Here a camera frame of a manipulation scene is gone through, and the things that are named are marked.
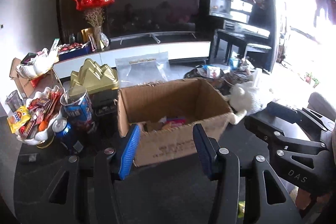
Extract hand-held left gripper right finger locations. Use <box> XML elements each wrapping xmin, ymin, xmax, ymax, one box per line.
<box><xmin>193</xmin><ymin>124</ymin><xmax>302</xmax><ymax>224</ymax></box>

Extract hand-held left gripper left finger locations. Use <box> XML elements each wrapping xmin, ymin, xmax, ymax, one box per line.
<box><xmin>43</xmin><ymin>123</ymin><xmax>141</xmax><ymax>224</ymax></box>

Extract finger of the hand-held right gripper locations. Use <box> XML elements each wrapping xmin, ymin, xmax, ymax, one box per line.
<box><xmin>266</xmin><ymin>101</ymin><xmax>336</xmax><ymax>135</ymax></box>
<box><xmin>244</xmin><ymin>112</ymin><xmax>328</xmax><ymax>148</ymax></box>

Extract brown cardboard box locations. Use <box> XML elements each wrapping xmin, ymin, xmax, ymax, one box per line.
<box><xmin>117</xmin><ymin>77</ymin><xmax>236</xmax><ymax>167</ymax></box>

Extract pink snack packet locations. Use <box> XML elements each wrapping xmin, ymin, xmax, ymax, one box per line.
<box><xmin>164</xmin><ymin>118</ymin><xmax>187</xmax><ymax>128</ymax></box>

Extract white plastic bag with snacks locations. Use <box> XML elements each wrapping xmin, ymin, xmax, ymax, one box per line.
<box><xmin>224</xmin><ymin>56</ymin><xmax>263</xmax><ymax>88</ymax></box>

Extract patterned bowl with snacks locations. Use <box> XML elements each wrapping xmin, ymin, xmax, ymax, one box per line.
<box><xmin>184</xmin><ymin>65</ymin><xmax>226</xmax><ymax>88</ymax></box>

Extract white lotus bowl with snacks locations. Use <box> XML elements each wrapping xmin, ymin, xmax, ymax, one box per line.
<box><xmin>7</xmin><ymin>85</ymin><xmax>63</xmax><ymax>146</ymax></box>

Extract person's right hand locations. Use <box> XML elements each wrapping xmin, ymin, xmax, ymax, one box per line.
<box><xmin>295</xmin><ymin>187</ymin><xmax>334</xmax><ymax>214</ymax></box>

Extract white plush toy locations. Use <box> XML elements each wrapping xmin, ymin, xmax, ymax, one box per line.
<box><xmin>227</xmin><ymin>74</ymin><xmax>279</xmax><ymax>125</ymax></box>

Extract small potted plant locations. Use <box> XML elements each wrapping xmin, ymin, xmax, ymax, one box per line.
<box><xmin>304</xmin><ymin>72</ymin><xmax>321</xmax><ymax>88</ymax></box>

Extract black gift box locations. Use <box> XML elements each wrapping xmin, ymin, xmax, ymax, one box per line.
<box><xmin>91</xmin><ymin>89</ymin><xmax>120</xmax><ymax>117</ymax></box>

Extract black piano bench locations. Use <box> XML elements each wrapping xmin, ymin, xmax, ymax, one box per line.
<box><xmin>243</xmin><ymin>43</ymin><xmax>272</xmax><ymax>67</ymax></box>

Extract blue snack canister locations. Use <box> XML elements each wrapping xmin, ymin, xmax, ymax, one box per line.
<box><xmin>60</xmin><ymin>88</ymin><xmax>95</xmax><ymax>132</ymax></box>

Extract blue drink can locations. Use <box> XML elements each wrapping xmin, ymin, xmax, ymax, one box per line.
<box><xmin>52</xmin><ymin>118</ymin><xmax>79</xmax><ymax>153</ymax></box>

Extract clear zip bag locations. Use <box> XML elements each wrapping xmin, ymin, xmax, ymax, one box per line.
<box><xmin>115</xmin><ymin>51</ymin><xmax>170</xmax><ymax>88</ymax></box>

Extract gold mountain shaped tin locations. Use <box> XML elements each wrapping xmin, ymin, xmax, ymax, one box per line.
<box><xmin>70</xmin><ymin>58</ymin><xmax>119</xmax><ymax>94</ymax></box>

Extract white black tv stand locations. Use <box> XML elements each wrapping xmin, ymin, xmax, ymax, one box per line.
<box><xmin>54</xmin><ymin>34</ymin><xmax>212</xmax><ymax>78</ymax></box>

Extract black upright piano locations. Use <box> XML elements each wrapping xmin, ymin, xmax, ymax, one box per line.
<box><xmin>199</xmin><ymin>0</ymin><xmax>273</xmax><ymax>72</ymax></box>

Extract blue tray of candies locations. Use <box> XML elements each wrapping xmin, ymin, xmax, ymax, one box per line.
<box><xmin>57</xmin><ymin>42</ymin><xmax>91</xmax><ymax>61</ymax></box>

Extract yellow snack packet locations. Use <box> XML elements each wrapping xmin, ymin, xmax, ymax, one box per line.
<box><xmin>7</xmin><ymin>106</ymin><xmax>32</xmax><ymax>134</ymax></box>

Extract small cardboard carton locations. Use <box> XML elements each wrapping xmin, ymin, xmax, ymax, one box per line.
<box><xmin>10</xmin><ymin>57</ymin><xmax>53</xmax><ymax>98</ymax></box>

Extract gold gift bag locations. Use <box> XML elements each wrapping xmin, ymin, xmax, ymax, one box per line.
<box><xmin>81</xmin><ymin>28</ymin><xmax>95</xmax><ymax>43</ymax></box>

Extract clear plastic cup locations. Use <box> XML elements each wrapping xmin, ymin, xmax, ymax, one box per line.
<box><xmin>6</xmin><ymin>90</ymin><xmax>24</xmax><ymax>112</ymax></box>

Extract white lotus bowl on stand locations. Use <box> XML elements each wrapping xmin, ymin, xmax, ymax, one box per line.
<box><xmin>16</xmin><ymin>48</ymin><xmax>59</xmax><ymax>79</ymax></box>

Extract dried flowers in glass vase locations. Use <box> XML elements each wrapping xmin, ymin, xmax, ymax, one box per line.
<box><xmin>84</xmin><ymin>7</ymin><xmax>105</xmax><ymax>50</ymax></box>

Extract black curved television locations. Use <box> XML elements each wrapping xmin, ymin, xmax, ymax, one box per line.
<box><xmin>105</xmin><ymin>0</ymin><xmax>201</xmax><ymax>42</ymax></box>

